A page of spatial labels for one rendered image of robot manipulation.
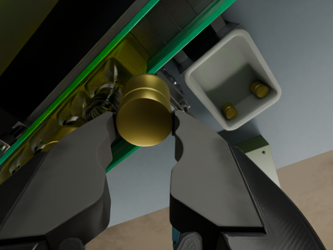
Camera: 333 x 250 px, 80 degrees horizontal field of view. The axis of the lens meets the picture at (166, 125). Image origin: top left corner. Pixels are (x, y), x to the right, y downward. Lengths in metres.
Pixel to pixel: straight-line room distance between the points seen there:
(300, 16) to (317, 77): 0.19
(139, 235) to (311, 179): 1.85
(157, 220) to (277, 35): 2.03
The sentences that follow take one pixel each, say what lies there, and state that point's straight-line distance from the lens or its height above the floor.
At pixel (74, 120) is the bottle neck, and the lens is 0.25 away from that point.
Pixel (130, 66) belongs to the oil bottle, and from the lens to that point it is 0.27.
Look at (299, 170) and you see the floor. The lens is 2.25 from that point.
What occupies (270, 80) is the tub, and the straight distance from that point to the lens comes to 0.57.
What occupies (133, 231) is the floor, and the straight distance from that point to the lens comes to 2.48.
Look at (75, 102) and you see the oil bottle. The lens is 0.26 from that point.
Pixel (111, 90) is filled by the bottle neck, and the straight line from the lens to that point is 0.21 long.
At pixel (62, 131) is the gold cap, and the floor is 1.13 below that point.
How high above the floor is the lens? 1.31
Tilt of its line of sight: 59 degrees down
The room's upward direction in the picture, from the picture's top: 173 degrees clockwise
